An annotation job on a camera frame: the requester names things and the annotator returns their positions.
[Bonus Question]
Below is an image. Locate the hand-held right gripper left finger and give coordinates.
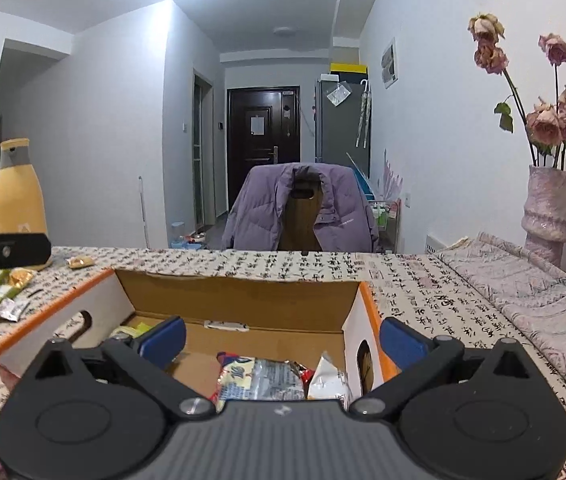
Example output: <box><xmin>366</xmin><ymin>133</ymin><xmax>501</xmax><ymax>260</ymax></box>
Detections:
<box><xmin>35</xmin><ymin>316</ymin><xmax>217</xmax><ymax>423</ymax></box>

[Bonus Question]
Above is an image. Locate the purple puffer jacket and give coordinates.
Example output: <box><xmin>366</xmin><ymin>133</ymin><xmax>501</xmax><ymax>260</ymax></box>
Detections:
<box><xmin>221</xmin><ymin>162</ymin><xmax>381</xmax><ymax>253</ymax></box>

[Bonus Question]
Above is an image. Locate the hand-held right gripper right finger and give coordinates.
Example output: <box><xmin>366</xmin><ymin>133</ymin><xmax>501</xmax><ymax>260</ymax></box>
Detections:
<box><xmin>347</xmin><ymin>316</ymin><xmax>532</xmax><ymax>422</ymax></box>

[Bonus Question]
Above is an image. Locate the pink textured vase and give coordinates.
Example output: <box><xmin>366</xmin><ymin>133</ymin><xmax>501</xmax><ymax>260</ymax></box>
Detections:
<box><xmin>522</xmin><ymin>165</ymin><xmax>566</xmax><ymax>268</ymax></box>

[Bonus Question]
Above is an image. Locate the quilted pink blanket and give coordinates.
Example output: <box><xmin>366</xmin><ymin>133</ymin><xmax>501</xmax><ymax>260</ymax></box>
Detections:
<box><xmin>436</xmin><ymin>232</ymin><xmax>566</xmax><ymax>421</ymax></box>

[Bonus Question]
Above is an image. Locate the wooden chair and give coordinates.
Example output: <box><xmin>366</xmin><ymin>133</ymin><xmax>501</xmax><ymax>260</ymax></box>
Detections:
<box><xmin>278</xmin><ymin>165</ymin><xmax>325</xmax><ymax>252</ymax></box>

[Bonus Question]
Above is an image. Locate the yellow-green snack packet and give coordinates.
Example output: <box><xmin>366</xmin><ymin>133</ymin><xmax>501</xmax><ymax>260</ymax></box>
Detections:
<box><xmin>112</xmin><ymin>325</ymin><xmax>155</xmax><ymax>342</ymax></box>

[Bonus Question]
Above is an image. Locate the dark entrance door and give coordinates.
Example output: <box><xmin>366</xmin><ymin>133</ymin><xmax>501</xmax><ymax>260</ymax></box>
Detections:
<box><xmin>227</xmin><ymin>86</ymin><xmax>301</xmax><ymax>207</ymax></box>

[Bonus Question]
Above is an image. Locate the white folded umbrella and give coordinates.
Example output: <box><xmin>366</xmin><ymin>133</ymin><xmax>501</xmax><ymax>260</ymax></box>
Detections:
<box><xmin>356</xmin><ymin>79</ymin><xmax>372</xmax><ymax>150</ymax></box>

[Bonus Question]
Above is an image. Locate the yellow box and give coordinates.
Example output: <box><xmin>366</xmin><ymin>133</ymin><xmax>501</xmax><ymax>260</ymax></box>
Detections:
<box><xmin>330</xmin><ymin>61</ymin><xmax>370</xmax><ymax>77</ymax></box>

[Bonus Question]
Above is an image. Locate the blue folding rack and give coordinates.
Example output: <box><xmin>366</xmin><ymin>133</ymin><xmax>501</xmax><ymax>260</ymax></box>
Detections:
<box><xmin>346</xmin><ymin>152</ymin><xmax>377</xmax><ymax>202</ymax></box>

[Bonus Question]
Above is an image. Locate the silver snack packet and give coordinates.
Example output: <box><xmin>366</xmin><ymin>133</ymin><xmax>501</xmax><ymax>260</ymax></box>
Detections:
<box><xmin>307</xmin><ymin>352</ymin><xmax>350</xmax><ymax>407</ymax></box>

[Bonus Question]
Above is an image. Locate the white mop stick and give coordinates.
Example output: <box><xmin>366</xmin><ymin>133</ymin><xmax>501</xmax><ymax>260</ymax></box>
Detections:
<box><xmin>137</xmin><ymin>176</ymin><xmax>152</xmax><ymax>249</ymax></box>

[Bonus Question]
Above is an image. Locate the storage trolley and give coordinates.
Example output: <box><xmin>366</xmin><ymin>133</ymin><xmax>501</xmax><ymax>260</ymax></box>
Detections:
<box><xmin>368</xmin><ymin>197</ymin><xmax>402</xmax><ymax>254</ymax></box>

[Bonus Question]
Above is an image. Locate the clear plastic bag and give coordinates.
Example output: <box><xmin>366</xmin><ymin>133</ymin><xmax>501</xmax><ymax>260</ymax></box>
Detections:
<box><xmin>326</xmin><ymin>82</ymin><xmax>353</xmax><ymax>107</ymax></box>

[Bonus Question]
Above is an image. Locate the yellow bottle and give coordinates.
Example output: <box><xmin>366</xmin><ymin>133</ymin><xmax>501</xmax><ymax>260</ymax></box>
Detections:
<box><xmin>0</xmin><ymin>138</ymin><xmax>48</xmax><ymax>236</ymax></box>

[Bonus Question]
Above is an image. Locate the small silver sachet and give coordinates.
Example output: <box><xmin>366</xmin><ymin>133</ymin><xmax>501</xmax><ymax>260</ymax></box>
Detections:
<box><xmin>0</xmin><ymin>297</ymin><xmax>32</xmax><ymax>321</ymax></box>

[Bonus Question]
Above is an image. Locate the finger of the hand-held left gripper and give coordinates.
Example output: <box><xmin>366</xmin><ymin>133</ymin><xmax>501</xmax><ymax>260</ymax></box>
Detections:
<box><xmin>0</xmin><ymin>232</ymin><xmax>52</xmax><ymax>273</ymax></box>

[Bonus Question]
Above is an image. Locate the grey refrigerator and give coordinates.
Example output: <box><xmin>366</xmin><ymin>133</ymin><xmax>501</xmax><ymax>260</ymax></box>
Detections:
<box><xmin>314</xmin><ymin>76</ymin><xmax>371</xmax><ymax>181</ymax></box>

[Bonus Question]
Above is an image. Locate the orange cardboard box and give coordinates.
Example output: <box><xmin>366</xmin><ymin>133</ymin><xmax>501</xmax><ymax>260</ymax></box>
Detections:
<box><xmin>0</xmin><ymin>268</ymin><xmax>400</xmax><ymax>413</ymax></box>

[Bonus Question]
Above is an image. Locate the dried rose bouquet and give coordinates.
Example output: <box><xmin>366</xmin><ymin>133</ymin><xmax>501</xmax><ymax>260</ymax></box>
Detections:
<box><xmin>467</xmin><ymin>12</ymin><xmax>566</xmax><ymax>173</ymax></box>

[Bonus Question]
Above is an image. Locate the glass interior door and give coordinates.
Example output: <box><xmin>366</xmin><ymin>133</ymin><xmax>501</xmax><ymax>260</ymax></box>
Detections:
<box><xmin>193</xmin><ymin>70</ymin><xmax>215</xmax><ymax>232</ymax></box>

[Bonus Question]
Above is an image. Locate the framed wall picture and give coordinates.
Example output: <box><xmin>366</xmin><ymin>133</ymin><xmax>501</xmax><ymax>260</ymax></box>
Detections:
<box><xmin>380</xmin><ymin>37</ymin><xmax>399</xmax><ymax>89</ymax></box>

